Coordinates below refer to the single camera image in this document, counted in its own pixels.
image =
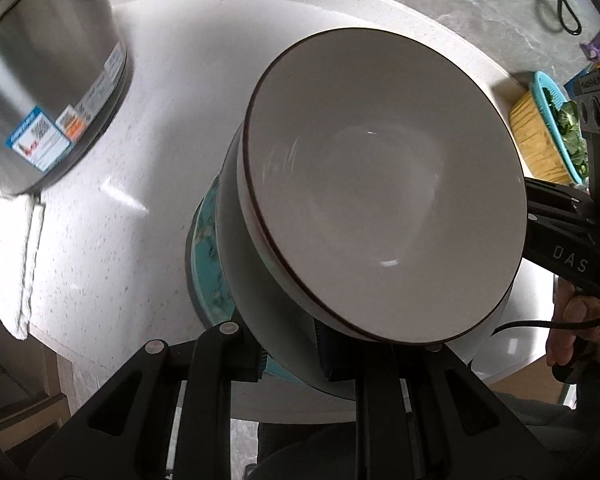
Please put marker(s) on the white cloth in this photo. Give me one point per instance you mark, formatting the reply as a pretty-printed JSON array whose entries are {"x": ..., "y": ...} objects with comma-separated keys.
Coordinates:
[{"x": 15, "y": 270}]

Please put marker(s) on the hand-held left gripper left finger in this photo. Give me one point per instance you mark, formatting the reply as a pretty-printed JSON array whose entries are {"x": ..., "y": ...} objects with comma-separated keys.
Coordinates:
[{"x": 230, "y": 355}]

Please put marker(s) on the white ceramic bowl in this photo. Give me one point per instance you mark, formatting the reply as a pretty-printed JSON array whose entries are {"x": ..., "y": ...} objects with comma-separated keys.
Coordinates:
[{"x": 245, "y": 285}]

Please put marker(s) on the wooden cabinet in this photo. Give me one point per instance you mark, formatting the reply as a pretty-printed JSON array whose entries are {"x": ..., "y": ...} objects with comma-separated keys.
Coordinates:
[{"x": 20, "y": 400}]

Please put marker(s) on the green leafy vegetables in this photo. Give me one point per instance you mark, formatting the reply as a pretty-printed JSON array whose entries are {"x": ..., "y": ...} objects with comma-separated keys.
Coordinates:
[{"x": 570, "y": 135}]

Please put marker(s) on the blue container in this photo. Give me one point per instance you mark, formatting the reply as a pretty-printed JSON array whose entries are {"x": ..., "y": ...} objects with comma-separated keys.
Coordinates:
[{"x": 572, "y": 85}]

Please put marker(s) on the teal plastic colander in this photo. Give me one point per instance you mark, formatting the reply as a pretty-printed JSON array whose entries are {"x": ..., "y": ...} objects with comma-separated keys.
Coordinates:
[{"x": 545, "y": 85}]

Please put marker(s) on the teal floral rim plate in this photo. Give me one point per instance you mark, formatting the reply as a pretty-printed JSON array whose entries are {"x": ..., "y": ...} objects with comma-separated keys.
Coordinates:
[{"x": 207, "y": 265}]

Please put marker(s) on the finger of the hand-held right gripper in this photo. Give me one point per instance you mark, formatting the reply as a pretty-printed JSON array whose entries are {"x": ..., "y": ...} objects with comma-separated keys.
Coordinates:
[{"x": 555, "y": 202}]

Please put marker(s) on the white bowl with dark rim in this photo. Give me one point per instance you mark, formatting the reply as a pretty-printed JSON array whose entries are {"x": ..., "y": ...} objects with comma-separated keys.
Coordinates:
[{"x": 380, "y": 175}]

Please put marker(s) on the stainless steel pot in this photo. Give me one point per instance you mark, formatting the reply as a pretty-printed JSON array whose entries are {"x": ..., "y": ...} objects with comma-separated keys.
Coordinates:
[{"x": 40, "y": 75}]

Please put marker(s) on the yellow plastic basket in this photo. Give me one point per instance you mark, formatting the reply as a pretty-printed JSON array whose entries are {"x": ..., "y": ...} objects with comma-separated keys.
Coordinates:
[{"x": 535, "y": 135}]

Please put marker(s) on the person's right hand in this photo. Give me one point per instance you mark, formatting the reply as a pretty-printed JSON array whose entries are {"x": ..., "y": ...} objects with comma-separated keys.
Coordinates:
[{"x": 580, "y": 310}]

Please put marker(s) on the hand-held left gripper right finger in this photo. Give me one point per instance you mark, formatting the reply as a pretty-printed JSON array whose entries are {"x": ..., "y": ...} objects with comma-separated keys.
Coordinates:
[{"x": 331, "y": 357}]

